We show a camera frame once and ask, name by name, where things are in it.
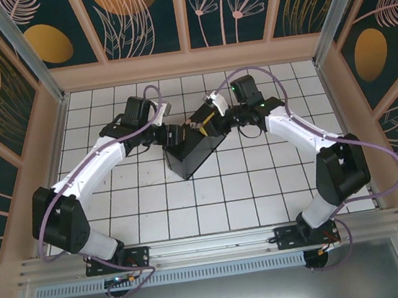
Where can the black box with painted lid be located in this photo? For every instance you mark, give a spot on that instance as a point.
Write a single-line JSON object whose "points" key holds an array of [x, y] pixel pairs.
{"points": [[196, 153]]}

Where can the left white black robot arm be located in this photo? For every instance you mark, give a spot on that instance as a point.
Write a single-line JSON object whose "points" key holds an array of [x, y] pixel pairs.
{"points": [[78, 174]]}

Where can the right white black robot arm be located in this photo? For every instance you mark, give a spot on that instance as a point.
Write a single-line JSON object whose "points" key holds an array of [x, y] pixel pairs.
{"points": [[340, 171]]}

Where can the small green circuit board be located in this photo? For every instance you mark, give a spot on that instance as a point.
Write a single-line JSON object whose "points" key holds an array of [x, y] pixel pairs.
{"points": [[119, 280]]}

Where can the yellow power connector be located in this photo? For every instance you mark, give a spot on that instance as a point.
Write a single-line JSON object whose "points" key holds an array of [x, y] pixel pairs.
{"points": [[329, 248]]}

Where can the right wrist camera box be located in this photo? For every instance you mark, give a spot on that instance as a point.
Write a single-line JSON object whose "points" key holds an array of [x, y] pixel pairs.
{"points": [[219, 104]]}

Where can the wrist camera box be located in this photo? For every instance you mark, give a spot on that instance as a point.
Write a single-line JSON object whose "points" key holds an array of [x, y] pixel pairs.
{"points": [[167, 109], [219, 104]]}

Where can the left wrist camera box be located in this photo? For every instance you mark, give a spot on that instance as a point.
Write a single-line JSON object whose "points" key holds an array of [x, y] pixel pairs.
{"points": [[167, 109]]}

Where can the aluminium mounting rail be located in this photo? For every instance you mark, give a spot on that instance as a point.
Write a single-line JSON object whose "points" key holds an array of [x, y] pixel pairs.
{"points": [[211, 247]]}

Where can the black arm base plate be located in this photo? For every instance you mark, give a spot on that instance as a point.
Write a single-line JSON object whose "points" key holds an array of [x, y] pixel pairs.
{"points": [[286, 238], [136, 258]]}

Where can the aluminium frame post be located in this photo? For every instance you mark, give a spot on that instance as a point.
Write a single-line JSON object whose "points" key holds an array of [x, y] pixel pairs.
{"points": [[338, 8], [27, 53]]}

